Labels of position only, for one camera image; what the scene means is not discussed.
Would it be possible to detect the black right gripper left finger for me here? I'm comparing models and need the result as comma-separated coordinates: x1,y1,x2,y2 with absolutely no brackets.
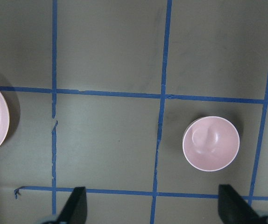
56,187,87,224

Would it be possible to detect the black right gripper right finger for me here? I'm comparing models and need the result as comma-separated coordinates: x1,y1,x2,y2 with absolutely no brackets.
218,184,268,224

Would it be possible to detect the pink bowl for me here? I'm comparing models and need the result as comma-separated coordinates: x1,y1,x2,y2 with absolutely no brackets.
182,116,240,172

